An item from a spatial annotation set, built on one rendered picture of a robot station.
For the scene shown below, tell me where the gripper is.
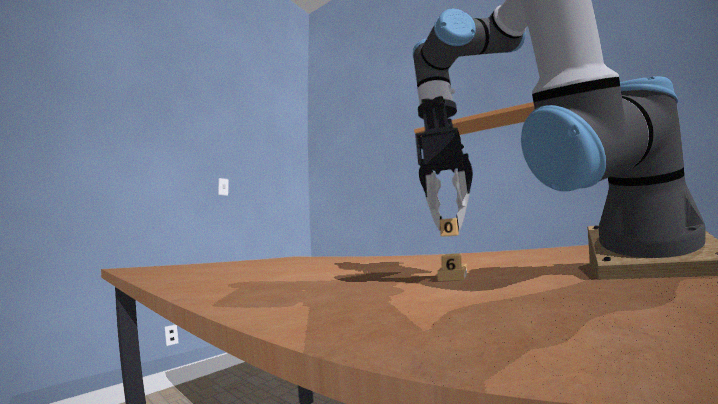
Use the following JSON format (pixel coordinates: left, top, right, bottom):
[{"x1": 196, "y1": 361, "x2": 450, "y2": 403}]
[{"x1": 415, "y1": 96, "x2": 473, "y2": 231}]

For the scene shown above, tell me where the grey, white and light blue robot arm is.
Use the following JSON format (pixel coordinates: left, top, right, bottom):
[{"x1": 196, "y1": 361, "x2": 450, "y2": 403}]
[{"x1": 413, "y1": 0, "x2": 706, "y2": 258}]

